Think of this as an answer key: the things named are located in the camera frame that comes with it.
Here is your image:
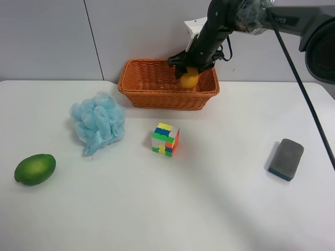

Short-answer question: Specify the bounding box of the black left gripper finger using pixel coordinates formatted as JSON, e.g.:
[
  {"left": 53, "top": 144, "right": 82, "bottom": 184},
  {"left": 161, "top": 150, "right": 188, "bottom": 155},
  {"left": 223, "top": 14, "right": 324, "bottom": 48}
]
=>
[{"left": 175, "top": 66, "right": 188, "bottom": 78}]

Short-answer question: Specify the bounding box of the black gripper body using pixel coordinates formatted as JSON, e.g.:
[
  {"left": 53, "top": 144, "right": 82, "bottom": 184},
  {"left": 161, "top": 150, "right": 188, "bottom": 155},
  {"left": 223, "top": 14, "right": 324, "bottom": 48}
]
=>
[{"left": 167, "top": 21, "right": 232, "bottom": 69}]

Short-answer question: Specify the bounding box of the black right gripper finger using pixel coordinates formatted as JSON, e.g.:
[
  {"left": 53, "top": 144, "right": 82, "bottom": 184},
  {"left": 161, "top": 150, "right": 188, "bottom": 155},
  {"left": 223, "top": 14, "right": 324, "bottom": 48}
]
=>
[{"left": 198, "top": 67, "right": 208, "bottom": 74}]

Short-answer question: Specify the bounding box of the yellow mango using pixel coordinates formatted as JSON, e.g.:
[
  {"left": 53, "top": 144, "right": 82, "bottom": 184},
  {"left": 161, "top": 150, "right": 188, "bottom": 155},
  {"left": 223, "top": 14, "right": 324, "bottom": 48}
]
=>
[{"left": 180, "top": 67, "right": 199, "bottom": 89}]

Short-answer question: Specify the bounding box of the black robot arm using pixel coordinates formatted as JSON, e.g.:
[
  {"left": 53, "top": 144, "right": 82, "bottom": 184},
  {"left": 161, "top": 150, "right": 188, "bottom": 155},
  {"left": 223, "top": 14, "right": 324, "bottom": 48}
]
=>
[{"left": 167, "top": 1, "right": 334, "bottom": 84}]

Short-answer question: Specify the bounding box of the orange wicker basket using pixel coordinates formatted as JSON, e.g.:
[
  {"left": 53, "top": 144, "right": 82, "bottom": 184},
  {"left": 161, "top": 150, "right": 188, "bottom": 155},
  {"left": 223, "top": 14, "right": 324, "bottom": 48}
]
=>
[{"left": 118, "top": 59, "right": 220, "bottom": 111}]

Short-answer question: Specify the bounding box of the green lemon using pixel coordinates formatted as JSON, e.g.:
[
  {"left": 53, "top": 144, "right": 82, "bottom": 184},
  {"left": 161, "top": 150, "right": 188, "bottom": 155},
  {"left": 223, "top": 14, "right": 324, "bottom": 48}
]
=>
[{"left": 14, "top": 154, "right": 56, "bottom": 186}]

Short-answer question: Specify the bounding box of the colourful puzzle cube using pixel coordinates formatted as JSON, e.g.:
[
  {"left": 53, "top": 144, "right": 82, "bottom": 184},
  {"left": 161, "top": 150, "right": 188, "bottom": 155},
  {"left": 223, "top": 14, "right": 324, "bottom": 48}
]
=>
[{"left": 151, "top": 122, "right": 180, "bottom": 157}]

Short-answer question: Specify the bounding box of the blue mesh bath sponge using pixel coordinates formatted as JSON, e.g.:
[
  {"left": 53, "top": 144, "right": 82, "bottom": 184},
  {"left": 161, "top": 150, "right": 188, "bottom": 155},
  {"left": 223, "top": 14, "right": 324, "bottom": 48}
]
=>
[{"left": 69, "top": 92, "right": 126, "bottom": 156}]

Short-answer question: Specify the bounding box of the grey whiteboard eraser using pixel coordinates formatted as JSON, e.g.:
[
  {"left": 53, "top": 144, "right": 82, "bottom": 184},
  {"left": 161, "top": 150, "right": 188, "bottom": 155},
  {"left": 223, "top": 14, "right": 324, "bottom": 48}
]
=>
[{"left": 268, "top": 139, "right": 304, "bottom": 181}]

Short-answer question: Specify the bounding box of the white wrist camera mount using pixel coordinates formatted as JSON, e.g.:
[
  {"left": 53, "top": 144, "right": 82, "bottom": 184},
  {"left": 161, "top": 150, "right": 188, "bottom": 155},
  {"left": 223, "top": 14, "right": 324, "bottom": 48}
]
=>
[{"left": 184, "top": 17, "right": 207, "bottom": 52}]

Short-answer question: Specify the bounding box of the black cable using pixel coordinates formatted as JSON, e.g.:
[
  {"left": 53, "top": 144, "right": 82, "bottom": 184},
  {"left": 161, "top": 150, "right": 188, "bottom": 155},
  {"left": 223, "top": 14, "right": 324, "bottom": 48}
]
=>
[{"left": 265, "top": 6, "right": 335, "bottom": 170}]

